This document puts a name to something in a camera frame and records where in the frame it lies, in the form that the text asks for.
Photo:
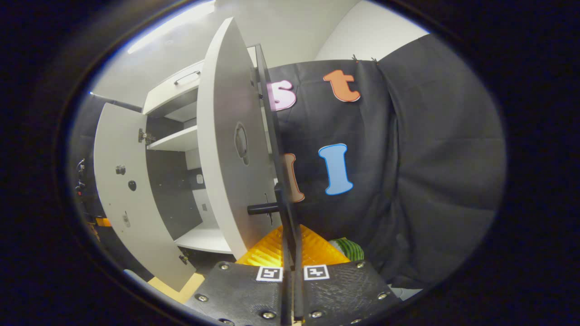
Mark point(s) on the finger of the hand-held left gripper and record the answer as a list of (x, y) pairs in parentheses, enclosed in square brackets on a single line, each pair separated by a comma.
[(103, 222)]

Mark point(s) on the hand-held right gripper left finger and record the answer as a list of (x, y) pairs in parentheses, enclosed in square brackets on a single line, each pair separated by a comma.
[(286, 303)]

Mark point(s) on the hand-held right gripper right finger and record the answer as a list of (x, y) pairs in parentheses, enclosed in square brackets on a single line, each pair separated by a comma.
[(298, 303)]

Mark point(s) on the white shoe cabinet door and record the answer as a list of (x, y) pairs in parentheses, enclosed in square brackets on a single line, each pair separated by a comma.
[(222, 136), (122, 203)]

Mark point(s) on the white double-door shoe cabinet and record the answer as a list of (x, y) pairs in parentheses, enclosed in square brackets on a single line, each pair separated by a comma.
[(158, 95)]

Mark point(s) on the white cabinet shelf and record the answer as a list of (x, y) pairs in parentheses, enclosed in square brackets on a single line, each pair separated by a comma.
[(179, 140)]

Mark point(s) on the green striped watermelon shape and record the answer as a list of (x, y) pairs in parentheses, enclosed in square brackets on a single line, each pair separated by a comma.
[(349, 249)]

